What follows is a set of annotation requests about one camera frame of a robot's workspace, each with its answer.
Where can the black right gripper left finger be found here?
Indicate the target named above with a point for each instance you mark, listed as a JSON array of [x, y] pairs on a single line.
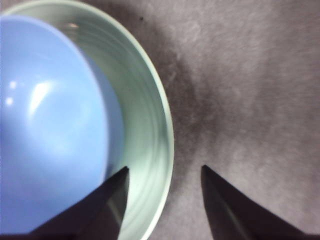
[[87, 215]]

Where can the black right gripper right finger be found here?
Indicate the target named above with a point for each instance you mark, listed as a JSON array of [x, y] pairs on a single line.
[[237, 217]]

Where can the blue ribbed bowl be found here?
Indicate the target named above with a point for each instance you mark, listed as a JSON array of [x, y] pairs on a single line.
[[50, 125]]

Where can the green round plate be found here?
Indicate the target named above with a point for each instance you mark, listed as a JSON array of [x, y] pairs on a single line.
[[147, 125]]

